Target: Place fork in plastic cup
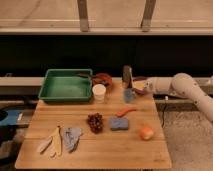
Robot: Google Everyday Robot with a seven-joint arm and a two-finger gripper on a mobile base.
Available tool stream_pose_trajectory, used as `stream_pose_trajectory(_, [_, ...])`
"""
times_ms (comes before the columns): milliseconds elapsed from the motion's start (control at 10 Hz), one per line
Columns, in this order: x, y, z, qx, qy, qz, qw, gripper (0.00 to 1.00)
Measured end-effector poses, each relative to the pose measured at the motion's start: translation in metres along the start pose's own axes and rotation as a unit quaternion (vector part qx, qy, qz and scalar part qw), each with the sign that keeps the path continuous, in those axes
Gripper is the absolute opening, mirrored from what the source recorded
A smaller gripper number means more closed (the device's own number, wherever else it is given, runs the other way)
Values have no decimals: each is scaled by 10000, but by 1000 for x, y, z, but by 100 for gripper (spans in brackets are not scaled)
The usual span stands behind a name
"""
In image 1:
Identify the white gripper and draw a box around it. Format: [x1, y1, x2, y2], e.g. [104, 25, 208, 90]
[133, 77, 156, 94]

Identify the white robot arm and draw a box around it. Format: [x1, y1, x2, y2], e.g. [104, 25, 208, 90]
[133, 73, 213, 124]

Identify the blue plastic cup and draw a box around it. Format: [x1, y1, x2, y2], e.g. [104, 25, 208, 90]
[123, 88, 134, 103]

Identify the white plastic cup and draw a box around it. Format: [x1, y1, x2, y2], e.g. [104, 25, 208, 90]
[92, 84, 106, 103]

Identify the maroon bowl right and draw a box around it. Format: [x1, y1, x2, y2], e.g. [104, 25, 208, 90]
[132, 77, 147, 95]

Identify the orange carrot toy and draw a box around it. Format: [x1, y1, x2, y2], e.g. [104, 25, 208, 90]
[116, 107, 137, 117]

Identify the orange apple toy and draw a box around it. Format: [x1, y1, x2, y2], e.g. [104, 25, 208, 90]
[140, 125, 154, 140]

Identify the dark red bowl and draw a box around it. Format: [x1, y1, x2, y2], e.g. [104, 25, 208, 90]
[92, 73, 112, 88]

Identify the blue sponge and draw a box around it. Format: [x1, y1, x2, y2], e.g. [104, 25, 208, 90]
[109, 117, 129, 130]

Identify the purple grape bunch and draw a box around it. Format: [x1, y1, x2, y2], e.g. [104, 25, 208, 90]
[87, 113, 103, 134]

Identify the green plastic tray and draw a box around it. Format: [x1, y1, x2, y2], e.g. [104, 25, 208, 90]
[38, 69, 93, 102]

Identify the grey blue cloth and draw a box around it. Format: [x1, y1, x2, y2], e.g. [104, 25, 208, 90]
[63, 127, 82, 152]

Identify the blue object at left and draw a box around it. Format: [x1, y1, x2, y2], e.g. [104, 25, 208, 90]
[0, 110, 22, 126]

